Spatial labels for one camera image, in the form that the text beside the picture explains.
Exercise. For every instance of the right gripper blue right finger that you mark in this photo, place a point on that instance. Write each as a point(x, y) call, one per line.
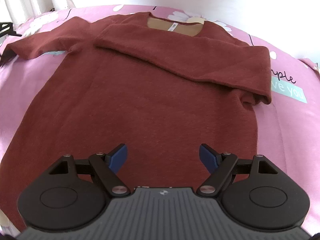
point(220, 166)

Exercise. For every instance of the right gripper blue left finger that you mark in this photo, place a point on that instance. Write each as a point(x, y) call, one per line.
point(105, 167)

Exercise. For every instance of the dark red knit sweater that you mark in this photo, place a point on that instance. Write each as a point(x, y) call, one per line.
point(129, 79)

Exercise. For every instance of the pink floral bed sheet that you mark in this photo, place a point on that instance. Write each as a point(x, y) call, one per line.
point(288, 128)

